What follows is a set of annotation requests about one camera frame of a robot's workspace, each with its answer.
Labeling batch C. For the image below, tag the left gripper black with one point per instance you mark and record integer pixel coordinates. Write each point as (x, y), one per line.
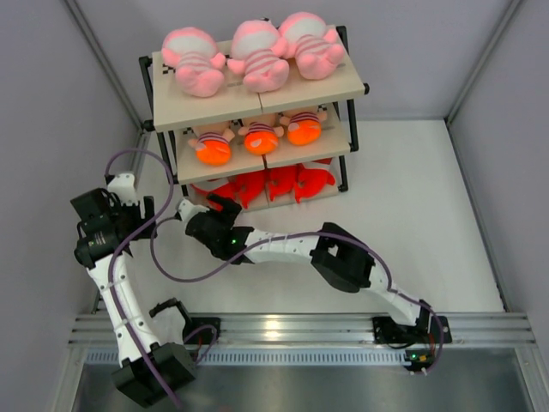
(135, 210)

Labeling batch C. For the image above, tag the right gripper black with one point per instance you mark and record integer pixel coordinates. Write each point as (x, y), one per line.
(229, 212)

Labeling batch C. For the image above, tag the red shark plush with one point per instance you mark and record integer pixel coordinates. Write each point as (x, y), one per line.
(312, 177)
(281, 182)

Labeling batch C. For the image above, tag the pink striped plush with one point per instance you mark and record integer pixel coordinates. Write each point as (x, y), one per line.
(197, 61)
(257, 55)

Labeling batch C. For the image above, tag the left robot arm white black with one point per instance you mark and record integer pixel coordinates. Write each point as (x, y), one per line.
(153, 360)

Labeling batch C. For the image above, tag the beige three-tier shelf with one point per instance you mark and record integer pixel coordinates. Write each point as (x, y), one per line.
(174, 113)

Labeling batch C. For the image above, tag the pink plush right top shelf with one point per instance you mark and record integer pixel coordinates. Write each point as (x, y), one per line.
(312, 44)

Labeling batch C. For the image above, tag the orange doll left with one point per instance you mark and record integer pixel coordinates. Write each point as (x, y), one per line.
(211, 143)

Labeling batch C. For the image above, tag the orange doll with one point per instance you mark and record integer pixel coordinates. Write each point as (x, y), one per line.
(211, 143)
(303, 127)
(261, 138)

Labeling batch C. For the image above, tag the orange doll middle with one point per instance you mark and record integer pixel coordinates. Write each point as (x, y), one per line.
(261, 138)

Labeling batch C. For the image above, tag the orange doll right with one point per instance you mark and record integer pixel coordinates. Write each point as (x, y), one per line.
(303, 127)

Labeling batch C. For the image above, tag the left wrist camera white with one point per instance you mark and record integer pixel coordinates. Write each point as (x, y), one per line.
(123, 185)

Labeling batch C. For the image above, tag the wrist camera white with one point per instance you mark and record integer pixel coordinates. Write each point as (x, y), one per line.
(186, 210)
(123, 185)

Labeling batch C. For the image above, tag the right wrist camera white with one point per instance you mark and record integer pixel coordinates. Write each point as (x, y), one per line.
(186, 210)

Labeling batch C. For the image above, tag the aluminium rail base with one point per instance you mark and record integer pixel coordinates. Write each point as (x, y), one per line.
(469, 329)

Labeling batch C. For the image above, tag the slotted cable duct grey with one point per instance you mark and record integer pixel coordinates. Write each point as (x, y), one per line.
(247, 357)

